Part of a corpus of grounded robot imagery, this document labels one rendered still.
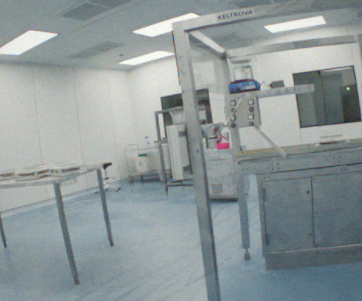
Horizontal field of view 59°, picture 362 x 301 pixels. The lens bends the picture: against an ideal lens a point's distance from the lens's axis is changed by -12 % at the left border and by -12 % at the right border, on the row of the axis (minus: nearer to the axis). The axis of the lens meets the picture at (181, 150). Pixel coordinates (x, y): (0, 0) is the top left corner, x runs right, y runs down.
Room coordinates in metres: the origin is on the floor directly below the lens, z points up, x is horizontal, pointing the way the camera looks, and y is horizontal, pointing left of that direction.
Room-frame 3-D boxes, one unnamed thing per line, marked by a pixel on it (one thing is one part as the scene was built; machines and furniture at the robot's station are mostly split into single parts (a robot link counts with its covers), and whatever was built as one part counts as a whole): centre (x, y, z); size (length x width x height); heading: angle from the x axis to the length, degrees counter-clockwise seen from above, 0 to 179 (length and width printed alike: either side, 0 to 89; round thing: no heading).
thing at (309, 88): (2.46, -0.68, 1.27); 0.62 x 0.38 x 0.04; 69
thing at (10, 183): (3.15, 1.61, 0.85); 1.50 x 1.10 x 0.04; 84
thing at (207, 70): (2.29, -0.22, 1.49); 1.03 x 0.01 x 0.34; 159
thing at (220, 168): (5.38, -0.58, 0.38); 0.63 x 0.57 x 0.76; 59
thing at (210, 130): (5.45, -0.57, 0.95); 0.49 x 0.36 x 0.37; 59
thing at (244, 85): (2.48, -0.50, 1.33); 0.21 x 0.20 x 0.09; 159
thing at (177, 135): (1.80, 0.00, 0.99); 0.17 x 0.06 x 0.26; 159
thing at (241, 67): (2.49, -0.50, 1.47); 0.15 x 0.15 x 0.19
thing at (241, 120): (2.41, -0.45, 1.16); 0.22 x 0.11 x 0.20; 69
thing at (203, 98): (8.58, -0.23, 1.43); 1.32 x 0.01 x 1.11; 59
